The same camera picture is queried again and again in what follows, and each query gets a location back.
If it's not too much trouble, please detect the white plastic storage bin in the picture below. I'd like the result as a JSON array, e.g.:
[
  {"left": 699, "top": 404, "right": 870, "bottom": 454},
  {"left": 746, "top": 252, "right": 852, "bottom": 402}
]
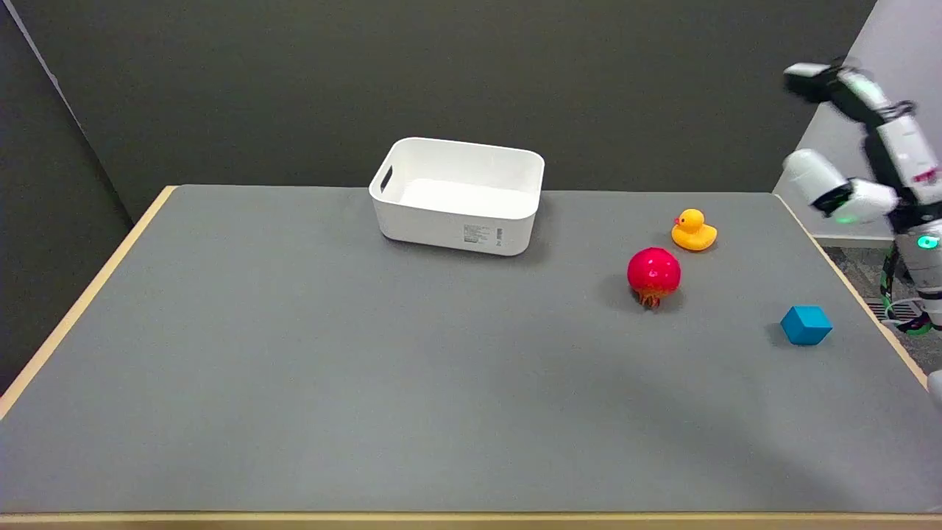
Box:
[{"left": 368, "top": 137, "right": 546, "bottom": 258}]

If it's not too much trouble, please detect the red pomegranate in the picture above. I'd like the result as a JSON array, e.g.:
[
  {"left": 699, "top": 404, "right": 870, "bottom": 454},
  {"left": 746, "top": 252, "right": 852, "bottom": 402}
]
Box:
[{"left": 626, "top": 247, "right": 682, "bottom": 308}]

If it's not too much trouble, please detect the blue cube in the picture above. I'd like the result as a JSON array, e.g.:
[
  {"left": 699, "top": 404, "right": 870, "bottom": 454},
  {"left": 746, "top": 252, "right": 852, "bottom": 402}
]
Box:
[{"left": 779, "top": 305, "right": 834, "bottom": 347}]

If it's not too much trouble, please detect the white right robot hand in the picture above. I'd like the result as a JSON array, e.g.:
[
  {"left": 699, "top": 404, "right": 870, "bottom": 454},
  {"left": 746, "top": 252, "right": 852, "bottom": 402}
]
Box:
[{"left": 781, "top": 62, "right": 942, "bottom": 226}]

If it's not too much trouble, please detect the yellow rubber duck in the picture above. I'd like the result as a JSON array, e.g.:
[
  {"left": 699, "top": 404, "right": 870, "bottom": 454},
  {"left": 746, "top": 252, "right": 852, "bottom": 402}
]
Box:
[{"left": 670, "top": 208, "right": 718, "bottom": 252}]

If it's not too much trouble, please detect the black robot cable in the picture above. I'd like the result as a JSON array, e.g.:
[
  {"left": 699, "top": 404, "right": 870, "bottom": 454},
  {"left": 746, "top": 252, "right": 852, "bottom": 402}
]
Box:
[{"left": 880, "top": 246, "right": 931, "bottom": 338}]

